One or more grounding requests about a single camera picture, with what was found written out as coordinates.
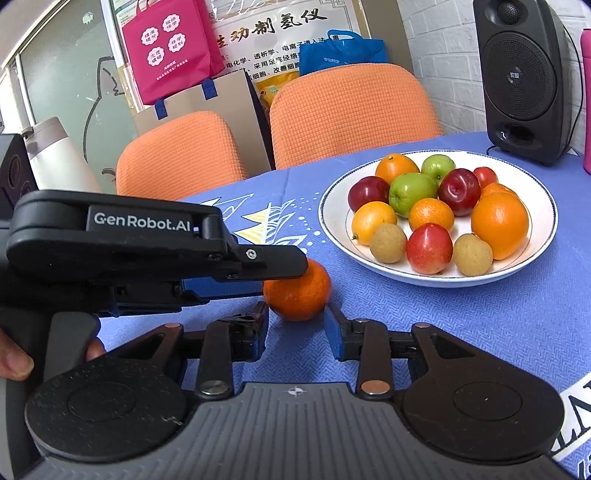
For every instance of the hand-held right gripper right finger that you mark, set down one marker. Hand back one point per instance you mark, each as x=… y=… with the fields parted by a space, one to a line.
x=332 y=328

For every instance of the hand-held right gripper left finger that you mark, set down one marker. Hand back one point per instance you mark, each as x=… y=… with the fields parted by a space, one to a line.
x=261 y=325

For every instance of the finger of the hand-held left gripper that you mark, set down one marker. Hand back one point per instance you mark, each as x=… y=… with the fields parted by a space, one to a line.
x=221 y=288
x=268 y=263

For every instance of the dark orange mandarin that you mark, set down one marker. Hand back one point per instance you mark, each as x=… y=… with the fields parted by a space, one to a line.
x=298 y=295

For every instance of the brown longan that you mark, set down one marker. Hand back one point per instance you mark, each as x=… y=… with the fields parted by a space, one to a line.
x=388 y=243
x=472 y=254

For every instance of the yellow orange citrus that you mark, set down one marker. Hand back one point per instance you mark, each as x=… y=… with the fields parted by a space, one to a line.
x=374 y=222

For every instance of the dark red plum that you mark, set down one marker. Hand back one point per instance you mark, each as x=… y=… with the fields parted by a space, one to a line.
x=368 y=193
x=459 y=190

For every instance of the bright red plum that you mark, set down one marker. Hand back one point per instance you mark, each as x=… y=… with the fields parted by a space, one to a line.
x=429 y=248

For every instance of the large green plum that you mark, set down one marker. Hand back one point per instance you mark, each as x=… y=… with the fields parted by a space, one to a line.
x=412 y=194

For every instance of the small green plum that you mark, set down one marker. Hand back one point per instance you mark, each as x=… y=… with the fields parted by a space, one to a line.
x=437 y=167

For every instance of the large orange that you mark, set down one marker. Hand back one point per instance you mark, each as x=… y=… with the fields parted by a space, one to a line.
x=499 y=225

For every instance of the small red plum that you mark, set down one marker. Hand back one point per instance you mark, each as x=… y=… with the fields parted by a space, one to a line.
x=485 y=175

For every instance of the white plate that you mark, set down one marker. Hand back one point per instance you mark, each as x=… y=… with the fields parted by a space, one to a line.
x=540 y=221

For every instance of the person's left hand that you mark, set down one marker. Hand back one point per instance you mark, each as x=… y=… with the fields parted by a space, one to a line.
x=16 y=362

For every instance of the blue printed tablecloth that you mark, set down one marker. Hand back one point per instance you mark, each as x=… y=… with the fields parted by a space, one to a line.
x=415 y=314

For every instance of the white thermos jug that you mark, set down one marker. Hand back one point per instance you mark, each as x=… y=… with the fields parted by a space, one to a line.
x=60 y=157

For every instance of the orange chair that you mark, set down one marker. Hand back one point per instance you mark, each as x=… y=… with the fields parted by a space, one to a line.
x=180 y=157
x=351 y=115

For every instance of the brown paper bag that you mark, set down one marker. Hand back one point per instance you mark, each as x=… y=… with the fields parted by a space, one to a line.
x=231 y=97

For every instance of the yellow packet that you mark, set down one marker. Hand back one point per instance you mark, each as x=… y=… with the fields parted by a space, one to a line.
x=274 y=90

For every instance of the blue plastic bag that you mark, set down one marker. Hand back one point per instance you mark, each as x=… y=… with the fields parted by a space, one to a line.
x=341 y=53

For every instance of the magenta tote bag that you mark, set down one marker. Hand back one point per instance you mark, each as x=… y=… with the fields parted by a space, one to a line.
x=171 y=46

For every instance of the black speaker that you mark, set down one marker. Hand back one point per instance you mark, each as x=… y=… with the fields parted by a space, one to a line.
x=521 y=78

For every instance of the pink bottle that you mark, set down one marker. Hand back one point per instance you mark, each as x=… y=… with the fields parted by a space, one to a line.
x=587 y=101

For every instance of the wall poster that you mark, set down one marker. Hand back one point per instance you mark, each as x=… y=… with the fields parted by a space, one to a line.
x=277 y=27

